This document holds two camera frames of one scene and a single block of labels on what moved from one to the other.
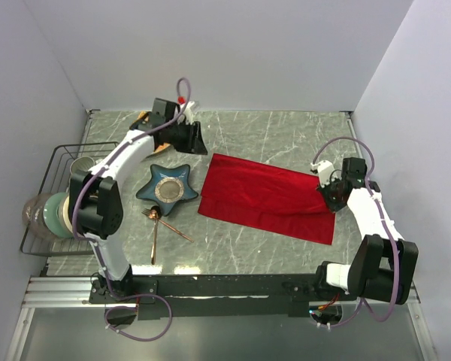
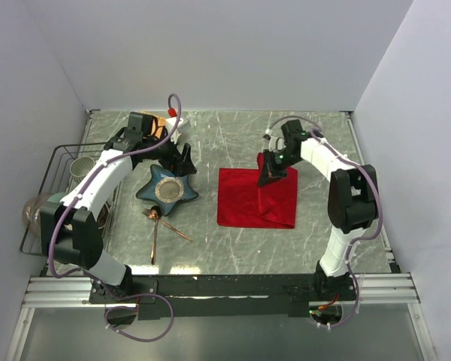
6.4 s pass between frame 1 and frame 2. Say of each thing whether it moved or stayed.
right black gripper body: moved
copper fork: stayed
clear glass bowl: stayed
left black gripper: moved
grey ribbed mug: stayed
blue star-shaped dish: stayed
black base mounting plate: stayed
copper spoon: stayed
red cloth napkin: moved
